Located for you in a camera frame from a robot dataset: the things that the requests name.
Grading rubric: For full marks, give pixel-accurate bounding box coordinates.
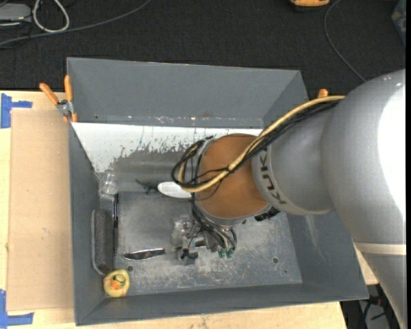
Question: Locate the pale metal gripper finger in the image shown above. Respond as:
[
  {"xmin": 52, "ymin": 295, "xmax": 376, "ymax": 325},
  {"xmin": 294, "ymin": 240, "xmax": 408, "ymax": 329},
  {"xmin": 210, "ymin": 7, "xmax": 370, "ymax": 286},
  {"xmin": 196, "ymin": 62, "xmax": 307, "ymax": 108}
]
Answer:
[
  {"xmin": 177, "ymin": 246, "xmax": 200, "ymax": 265},
  {"xmin": 172, "ymin": 215, "xmax": 195, "ymax": 245}
]

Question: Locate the white oval disc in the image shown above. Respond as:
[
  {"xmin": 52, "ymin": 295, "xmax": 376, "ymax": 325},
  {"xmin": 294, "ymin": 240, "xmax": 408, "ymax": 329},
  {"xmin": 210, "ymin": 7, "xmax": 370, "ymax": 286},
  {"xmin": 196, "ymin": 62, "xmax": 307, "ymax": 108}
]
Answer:
[{"xmin": 156, "ymin": 180, "xmax": 192, "ymax": 199}]

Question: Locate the dark flat blade-shaped piece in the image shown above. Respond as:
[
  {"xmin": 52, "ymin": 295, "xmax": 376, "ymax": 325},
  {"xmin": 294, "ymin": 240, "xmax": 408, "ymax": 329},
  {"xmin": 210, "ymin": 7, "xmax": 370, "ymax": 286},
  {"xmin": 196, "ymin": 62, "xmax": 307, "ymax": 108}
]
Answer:
[{"xmin": 122, "ymin": 247, "xmax": 166, "ymax": 262}]

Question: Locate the yellow toy duck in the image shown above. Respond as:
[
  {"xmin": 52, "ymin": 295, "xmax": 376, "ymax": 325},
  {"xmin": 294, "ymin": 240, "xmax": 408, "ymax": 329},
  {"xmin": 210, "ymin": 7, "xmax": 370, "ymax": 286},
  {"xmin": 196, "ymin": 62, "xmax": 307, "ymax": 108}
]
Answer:
[{"xmin": 102, "ymin": 268, "xmax": 131, "ymax": 298}]

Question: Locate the dark grey flat block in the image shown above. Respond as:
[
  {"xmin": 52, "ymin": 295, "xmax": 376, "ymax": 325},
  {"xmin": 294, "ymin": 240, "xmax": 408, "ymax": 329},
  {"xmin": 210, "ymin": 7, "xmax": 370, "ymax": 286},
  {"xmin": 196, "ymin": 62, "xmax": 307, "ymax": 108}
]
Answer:
[{"xmin": 90, "ymin": 208, "xmax": 119, "ymax": 276}]

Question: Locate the clear glass cup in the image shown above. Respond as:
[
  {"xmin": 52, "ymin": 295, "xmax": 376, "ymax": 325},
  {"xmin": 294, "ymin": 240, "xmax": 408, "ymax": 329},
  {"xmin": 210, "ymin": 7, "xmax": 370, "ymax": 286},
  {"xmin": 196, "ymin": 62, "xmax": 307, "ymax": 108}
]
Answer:
[{"xmin": 98, "ymin": 169, "xmax": 121, "ymax": 198}]

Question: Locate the grey metal bin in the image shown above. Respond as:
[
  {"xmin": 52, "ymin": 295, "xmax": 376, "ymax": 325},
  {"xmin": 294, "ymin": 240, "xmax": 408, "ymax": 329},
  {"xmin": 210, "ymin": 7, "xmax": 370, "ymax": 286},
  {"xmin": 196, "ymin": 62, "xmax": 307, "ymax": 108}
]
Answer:
[{"xmin": 65, "ymin": 56, "xmax": 370, "ymax": 327}]

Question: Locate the brown cardboard board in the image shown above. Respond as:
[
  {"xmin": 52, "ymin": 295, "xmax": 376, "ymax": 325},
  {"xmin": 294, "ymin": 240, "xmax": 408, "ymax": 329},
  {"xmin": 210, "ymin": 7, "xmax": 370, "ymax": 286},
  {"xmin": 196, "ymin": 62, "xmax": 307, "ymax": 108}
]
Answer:
[{"xmin": 5, "ymin": 108, "xmax": 75, "ymax": 313}]

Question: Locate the black cylinder on white bracket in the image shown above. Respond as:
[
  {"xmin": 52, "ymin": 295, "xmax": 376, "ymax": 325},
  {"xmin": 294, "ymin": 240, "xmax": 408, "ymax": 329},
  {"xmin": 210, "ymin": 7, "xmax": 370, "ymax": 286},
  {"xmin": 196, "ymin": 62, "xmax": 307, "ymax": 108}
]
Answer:
[{"xmin": 253, "ymin": 206, "xmax": 281, "ymax": 223}]

